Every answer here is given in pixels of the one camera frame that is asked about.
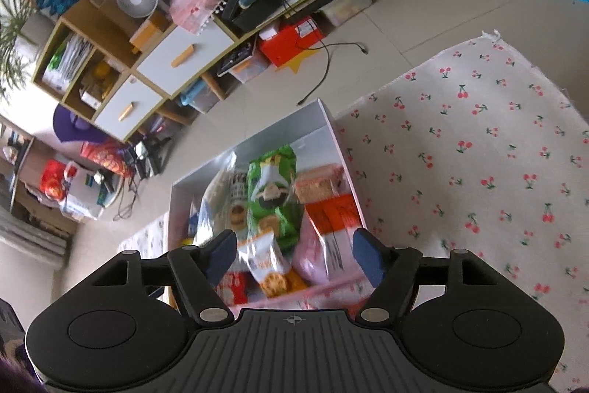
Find wooden shelf unit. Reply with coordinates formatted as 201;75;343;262
0;119;80;246

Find black tray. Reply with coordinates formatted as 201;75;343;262
220;0;369;37

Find clear packet with blue print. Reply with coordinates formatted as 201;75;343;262
191;151;241;249

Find clear brown wafer packet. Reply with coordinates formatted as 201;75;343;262
293;164;345;204

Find green potted plant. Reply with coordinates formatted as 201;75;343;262
0;0;42;101

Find small orange box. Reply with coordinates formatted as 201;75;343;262
129;13;171;53

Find pink wafer packet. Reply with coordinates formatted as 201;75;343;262
292;232;371;285

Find orange packet with white back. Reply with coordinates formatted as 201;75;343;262
301;195;366;278

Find long wooden cabinet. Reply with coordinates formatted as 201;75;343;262
32;0;521;143

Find black tripod stands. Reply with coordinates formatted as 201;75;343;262
122;130;173;179

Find white drawer with wooden handle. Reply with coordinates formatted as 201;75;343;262
94;76;165;141
135;24;236;100

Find red and white packet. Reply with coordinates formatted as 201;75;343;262
216;271;251;307

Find cherry print tablecloth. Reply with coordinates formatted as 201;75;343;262
117;29;589;393

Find purple hat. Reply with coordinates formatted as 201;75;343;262
52;105;107;145

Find clear storage box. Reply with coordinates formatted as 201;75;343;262
226;45;272;84
320;0;374;28

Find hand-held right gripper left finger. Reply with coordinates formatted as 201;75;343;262
87;228;239;326

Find long white cookie packet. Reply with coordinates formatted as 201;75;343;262
229;169;251;232

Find green cookie packet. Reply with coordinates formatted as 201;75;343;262
247;144;305;249

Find black power cable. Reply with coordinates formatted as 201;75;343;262
297;41;369;106

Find dark cloth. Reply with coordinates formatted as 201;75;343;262
0;296;47;393

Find red gift bag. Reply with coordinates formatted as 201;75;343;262
80;139;136;178

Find gold brown packet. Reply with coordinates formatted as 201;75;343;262
237;235;295;298

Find white shopping bag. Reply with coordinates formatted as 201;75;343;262
39;158;107;222

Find grey rolled mat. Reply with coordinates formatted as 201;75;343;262
0;209;72;269

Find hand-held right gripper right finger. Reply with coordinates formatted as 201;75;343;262
352;226;503;323

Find pink cardboard box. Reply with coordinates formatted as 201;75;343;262
168;98;373;315

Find red orange box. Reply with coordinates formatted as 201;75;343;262
257;15;327;68

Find blue lid storage box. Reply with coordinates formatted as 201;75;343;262
179;80;221;114

